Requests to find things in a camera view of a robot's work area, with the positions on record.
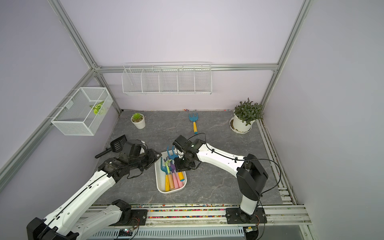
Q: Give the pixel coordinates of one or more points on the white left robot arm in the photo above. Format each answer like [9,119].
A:
[64,223]

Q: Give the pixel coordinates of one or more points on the small white potted plant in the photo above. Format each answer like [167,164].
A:
[138,120]

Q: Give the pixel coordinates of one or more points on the green rake wooden handle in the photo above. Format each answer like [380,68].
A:
[169,175]

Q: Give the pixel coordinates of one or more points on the teal rake yellow handle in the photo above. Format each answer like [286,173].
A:
[173,156]
[163,168]
[193,117]

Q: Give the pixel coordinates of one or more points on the white wire side basket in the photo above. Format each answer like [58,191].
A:
[76,118]

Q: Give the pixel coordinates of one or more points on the white storage tray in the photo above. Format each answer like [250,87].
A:
[160,175]

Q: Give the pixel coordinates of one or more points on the white wire wall shelf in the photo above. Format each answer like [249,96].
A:
[174,78]

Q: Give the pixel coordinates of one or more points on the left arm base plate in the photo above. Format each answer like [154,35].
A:
[132,218]

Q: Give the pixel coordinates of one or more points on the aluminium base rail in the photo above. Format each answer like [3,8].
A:
[210,215]

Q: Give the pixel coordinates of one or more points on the large white potted plant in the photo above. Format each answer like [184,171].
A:
[245,114]

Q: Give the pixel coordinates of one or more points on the green leaf toy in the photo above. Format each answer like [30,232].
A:
[98,109]

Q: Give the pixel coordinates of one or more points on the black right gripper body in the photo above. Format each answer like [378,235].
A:
[183,163]

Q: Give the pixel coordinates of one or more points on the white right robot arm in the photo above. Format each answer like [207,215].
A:
[249,172]

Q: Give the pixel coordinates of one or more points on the purple rake pink handle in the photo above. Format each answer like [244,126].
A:
[176,184]
[179,179]

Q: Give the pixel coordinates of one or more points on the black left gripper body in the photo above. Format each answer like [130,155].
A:
[144,160]

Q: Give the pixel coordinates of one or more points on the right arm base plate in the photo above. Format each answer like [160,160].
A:
[237,216]

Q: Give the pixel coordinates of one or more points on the black slotted scoop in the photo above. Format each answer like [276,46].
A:
[116,146]

